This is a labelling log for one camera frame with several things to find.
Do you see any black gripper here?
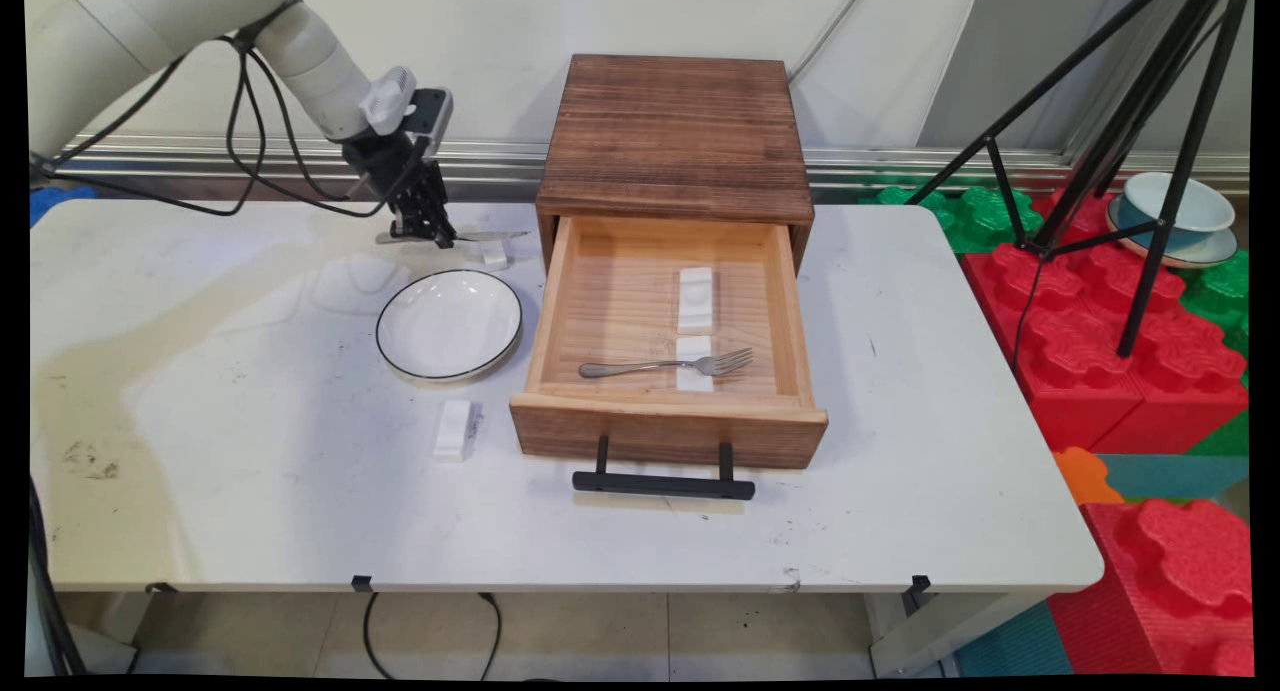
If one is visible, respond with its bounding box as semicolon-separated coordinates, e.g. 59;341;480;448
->
343;131;458;251

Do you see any serrated steel table knife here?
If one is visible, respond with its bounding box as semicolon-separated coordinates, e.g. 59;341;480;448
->
376;228;530;248

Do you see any white plate with dark rim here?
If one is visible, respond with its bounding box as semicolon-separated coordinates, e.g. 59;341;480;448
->
375;269;524;384

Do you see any light wooden drawer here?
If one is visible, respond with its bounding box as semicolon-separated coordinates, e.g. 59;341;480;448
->
509;214;829;471

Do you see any steel fork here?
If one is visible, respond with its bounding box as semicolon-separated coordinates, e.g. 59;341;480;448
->
578;347;755;380

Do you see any dark wooden drawer cabinet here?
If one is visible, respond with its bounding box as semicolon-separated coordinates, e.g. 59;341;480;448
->
535;54;816;274

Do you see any blue foam block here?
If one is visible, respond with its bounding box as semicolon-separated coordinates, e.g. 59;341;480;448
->
30;184;99;228

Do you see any green foam block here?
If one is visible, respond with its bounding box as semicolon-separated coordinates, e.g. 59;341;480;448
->
858;185;1047;256

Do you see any white table leg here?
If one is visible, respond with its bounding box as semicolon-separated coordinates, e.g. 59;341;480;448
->
865;591;1043;678

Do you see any large red foam block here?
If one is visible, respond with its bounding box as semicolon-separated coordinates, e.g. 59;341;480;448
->
960;186;1251;455

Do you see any orange foam block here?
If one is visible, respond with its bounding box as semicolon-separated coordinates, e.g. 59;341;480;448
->
1052;447;1127;508

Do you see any light blue bowl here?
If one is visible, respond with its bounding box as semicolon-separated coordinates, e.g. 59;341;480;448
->
1117;172;1238;253

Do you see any light blue saucer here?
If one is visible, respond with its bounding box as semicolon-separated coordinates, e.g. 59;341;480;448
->
1105;196;1242;271

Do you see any teal foam mat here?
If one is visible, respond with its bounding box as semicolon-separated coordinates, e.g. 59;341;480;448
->
1095;453;1251;503

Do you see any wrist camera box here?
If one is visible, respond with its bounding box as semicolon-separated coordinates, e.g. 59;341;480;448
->
408;88;454;144

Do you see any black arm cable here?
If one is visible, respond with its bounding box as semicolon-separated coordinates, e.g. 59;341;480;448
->
225;39;431;220
35;56;266;218

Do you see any black metal drawer handle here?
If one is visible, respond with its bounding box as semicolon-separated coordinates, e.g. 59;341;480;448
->
572;435;757;502

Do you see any black cable under table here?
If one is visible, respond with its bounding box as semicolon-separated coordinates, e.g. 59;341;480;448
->
361;591;504;682

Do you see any metal wall rail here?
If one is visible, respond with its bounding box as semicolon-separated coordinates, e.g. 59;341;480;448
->
55;134;1251;200

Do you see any black camera tripod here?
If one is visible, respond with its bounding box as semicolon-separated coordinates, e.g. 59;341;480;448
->
905;0;1256;360

